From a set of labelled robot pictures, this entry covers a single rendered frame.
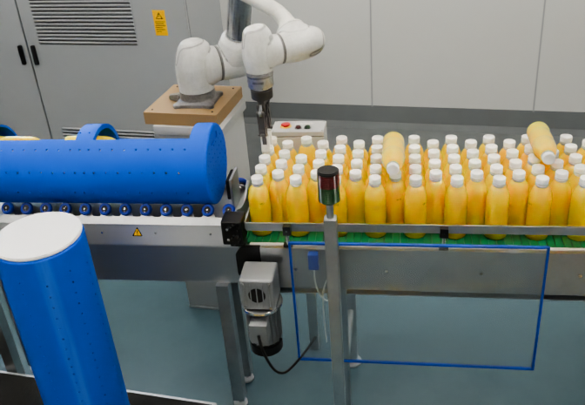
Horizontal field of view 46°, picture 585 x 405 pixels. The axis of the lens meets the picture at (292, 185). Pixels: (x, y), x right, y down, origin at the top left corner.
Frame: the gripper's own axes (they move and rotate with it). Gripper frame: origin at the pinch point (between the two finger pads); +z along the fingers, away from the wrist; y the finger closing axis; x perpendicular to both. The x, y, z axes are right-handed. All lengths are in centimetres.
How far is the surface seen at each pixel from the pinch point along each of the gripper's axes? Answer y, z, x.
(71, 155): 20, -5, -63
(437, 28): -261, 40, 71
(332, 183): 48, -10, 28
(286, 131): -15.3, 3.6, 4.7
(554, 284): 31, 36, 96
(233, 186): 11.9, 11.9, -10.7
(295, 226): 29.6, 16.7, 13.2
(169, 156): 20.3, -4.4, -28.9
